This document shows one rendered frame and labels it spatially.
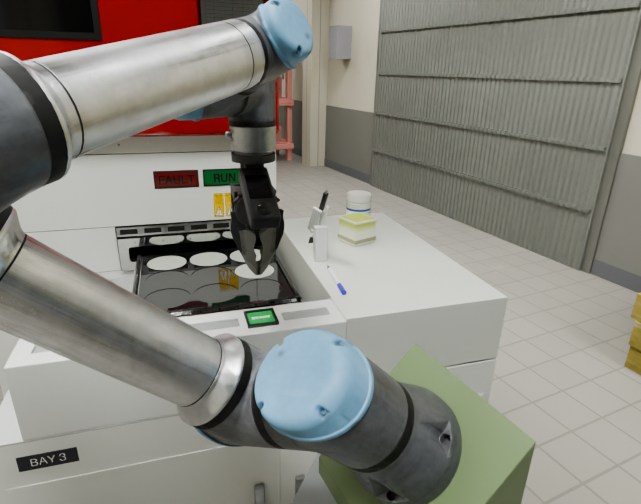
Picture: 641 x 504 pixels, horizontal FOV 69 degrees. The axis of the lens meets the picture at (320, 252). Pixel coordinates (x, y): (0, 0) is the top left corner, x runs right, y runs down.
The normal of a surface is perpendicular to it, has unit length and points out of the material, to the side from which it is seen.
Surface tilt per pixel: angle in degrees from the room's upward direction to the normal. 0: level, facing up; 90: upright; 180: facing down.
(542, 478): 0
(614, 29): 90
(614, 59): 90
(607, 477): 0
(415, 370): 45
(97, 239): 90
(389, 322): 90
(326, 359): 40
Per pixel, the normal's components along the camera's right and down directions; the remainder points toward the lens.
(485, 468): -0.62, -0.56
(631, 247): -0.90, 0.14
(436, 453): 0.44, -0.15
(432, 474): 0.26, 0.11
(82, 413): 0.29, 0.35
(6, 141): 0.76, 0.25
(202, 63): 0.83, -0.01
